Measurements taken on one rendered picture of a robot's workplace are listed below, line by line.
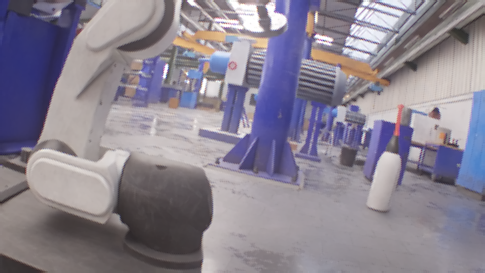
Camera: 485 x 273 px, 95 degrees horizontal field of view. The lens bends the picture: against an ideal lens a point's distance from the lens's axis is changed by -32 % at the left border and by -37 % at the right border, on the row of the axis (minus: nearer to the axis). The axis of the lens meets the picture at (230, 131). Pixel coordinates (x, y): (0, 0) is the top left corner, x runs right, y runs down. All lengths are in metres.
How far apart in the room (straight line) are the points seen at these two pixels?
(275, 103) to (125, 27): 2.15
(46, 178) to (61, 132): 0.10
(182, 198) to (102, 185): 0.15
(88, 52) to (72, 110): 0.12
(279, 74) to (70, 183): 2.23
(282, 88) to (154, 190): 2.13
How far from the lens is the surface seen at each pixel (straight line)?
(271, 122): 2.59
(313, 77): 4.61
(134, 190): 0.56
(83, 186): 0.56
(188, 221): 0.57
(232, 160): 2.72
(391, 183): 2.25
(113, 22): 0.54
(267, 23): 1.41
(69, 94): 0.61
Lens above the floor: 0.48
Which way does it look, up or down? 4 degrees down
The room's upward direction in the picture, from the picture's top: 12 degrees clockwise
